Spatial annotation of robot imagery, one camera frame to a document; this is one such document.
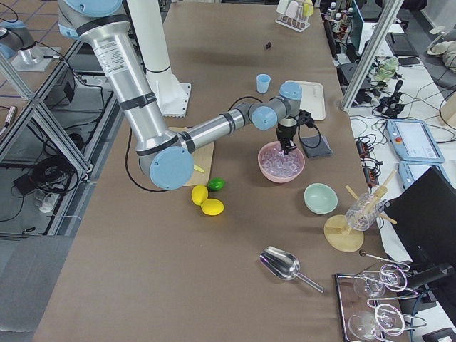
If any yellow plastic cup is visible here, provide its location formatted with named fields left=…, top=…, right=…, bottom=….
left=303, top=0, right=314, bottom=17

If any clear textured glass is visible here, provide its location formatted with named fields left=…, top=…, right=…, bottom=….
left=345, top=193, right=385, bottom=232

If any wine glass lower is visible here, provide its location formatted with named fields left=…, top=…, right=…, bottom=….
left=348, top=304, right=405, bottom=341

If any teach pendant lower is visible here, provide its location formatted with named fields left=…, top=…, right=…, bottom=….
left=398, top=160, right=449, bottom=190

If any white plastic cup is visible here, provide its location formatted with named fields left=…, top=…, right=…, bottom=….
left=276, top=0, right=289, bottom=14

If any teach pendant upper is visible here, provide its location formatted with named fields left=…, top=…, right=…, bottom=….
left=386, top=119, right=445, bottom=164

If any pink bowl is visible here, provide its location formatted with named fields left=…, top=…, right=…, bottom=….
left=257, top=141, right=305, bottom=183

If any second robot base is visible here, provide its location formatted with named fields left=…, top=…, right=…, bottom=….
left=1, top=21, right=51, bottom=72

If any clear ice cubes pile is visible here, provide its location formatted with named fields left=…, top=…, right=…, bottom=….
left=260, top=146, right=303, bottom=178

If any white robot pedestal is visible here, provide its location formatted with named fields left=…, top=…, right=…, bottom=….
left=127, top=0, right=191, bottom=118

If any yellow lemon upper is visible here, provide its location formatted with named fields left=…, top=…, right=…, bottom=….
left=191, top=185, right=209, bottom=206

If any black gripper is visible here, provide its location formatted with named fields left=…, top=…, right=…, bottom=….
left=276, top=119, right=298, bottom=155

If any grey folded cloth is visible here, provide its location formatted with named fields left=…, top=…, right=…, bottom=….
left=300, top=135, right=333, bottom=159

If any beige rabbit tray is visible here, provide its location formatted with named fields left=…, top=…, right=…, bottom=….
left=291, top=80, right=326, bottom=121

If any wine glass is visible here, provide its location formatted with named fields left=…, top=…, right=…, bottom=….
left=353, top=264, right=408, bottom=299
left=348, top=304, right=405, bottom=341

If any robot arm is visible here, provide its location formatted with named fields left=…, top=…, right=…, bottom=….
left=58, top=1, right=302, bottom=190

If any pink plastic cup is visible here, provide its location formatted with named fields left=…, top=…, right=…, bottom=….
left=285, top=1, right=299, bottom=19

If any white wire cup rack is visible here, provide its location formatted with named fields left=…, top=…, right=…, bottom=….
left=275, top=7, right=311, bottom=33

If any yellow lemon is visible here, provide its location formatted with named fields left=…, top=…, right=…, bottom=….
left=191, top=185, right=209, bottom=206
left=201, top=198, right=224, bottom=216

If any teach pendant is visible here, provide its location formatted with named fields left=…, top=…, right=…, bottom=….
left=398, top=160, right=449, bottom=190
left=386, top=119, right=445, bottom=164

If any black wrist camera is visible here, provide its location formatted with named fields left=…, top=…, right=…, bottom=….
left=298, top=110, right=316, bottom=129

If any wine glass upper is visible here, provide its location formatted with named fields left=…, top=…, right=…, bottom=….
left=353, top=264, right=408, bottom=299

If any yellow lemon lower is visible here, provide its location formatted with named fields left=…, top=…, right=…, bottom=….
left=201, top=198, right=224, bottom=216

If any black monitor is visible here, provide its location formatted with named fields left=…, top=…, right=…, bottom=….
left=385, top=167, right=455, bottom=266

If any metal glass rack tray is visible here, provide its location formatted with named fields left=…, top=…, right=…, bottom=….
left=334, top=265, right=427, bottom=341

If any mint green bowl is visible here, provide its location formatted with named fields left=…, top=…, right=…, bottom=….
left=304, top=183, right=338, bottom=214

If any aluminium frame post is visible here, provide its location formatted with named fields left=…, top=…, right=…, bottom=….
left=341, top=0, right=403, bottom=112

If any wooden cutting board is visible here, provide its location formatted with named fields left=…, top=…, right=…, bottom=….
left=154, top=127, right=214, bottom=190

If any green lime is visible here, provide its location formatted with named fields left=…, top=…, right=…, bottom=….
left=207, top=177, right=226, bottom=192

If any light blue plastic cup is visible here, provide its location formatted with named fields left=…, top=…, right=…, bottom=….
left=256, top=73, right=271, bottom=94

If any bar spoon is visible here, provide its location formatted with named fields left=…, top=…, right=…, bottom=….
left=358, top=249, right=410, bottom=269

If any metal ice scoop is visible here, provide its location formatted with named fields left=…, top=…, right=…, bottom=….
left=259, top=246, right=324, bottom=293

